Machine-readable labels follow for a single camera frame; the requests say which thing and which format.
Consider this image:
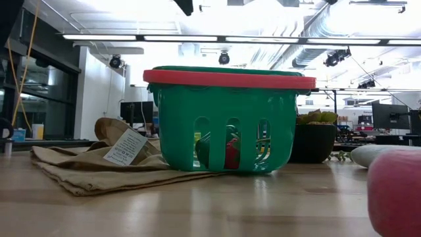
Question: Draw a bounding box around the dark green toy vegetable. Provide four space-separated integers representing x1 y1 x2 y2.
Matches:
195 133 211 169

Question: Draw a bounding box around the long ceiling light strip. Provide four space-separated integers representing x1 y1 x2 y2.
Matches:
62 32 421 47

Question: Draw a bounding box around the green basket with orange rim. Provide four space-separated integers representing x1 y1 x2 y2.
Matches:
143 65 317 174

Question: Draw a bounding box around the black computer monitor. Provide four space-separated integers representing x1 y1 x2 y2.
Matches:
409 110 421 136
372 103 410 130
120 101 155 125

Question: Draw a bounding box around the potted succulent plant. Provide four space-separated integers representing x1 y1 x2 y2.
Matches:
288 109 353 165

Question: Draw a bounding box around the tan folded cloth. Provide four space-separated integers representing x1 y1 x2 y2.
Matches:
30 117 228 198

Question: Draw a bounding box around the white yellow container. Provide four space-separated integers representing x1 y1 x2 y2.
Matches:
32 123 45 140

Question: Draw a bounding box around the small blue box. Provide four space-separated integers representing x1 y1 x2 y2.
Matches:
12 128 27 143

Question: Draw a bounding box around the black round object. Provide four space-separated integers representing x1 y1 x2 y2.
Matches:
0 117 15 140

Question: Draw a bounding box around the white plaid dish towel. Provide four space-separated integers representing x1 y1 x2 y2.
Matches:
350 144 421 169

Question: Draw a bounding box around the pink rounded object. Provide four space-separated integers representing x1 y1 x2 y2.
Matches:
367 149 421 237

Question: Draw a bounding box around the silver ventilation duct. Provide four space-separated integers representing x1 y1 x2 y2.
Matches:
269 6 330 70

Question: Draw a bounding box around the yellow cable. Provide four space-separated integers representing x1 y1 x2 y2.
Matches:
5 0 41 132

